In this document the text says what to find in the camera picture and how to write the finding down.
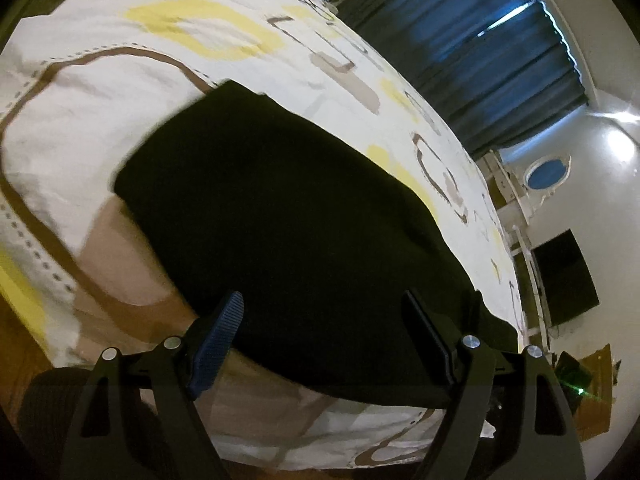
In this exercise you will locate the black pants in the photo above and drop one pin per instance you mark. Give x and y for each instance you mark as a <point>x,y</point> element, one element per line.
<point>300,235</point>

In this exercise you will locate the bed with patterned sheet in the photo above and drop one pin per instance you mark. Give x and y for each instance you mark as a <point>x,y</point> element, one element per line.
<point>100,110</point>

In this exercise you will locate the black flat television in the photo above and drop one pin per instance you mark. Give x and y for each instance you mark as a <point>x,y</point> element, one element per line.
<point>565,280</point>

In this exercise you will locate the white dressing table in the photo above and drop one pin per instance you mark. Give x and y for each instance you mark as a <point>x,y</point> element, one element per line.
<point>510,195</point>

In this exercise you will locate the white television stand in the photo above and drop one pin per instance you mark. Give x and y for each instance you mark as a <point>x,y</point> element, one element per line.
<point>535,305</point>

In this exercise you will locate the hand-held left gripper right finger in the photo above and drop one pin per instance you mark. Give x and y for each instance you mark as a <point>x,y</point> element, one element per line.
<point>430,335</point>

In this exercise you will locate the blue curtain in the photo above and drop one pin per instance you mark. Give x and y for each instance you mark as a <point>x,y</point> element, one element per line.
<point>450,35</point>

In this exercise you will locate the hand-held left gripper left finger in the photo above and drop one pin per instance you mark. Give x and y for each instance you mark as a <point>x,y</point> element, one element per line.
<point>220,332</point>

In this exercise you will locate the oval white vanity mirror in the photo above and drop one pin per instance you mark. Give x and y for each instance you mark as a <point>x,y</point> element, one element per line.
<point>546,174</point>

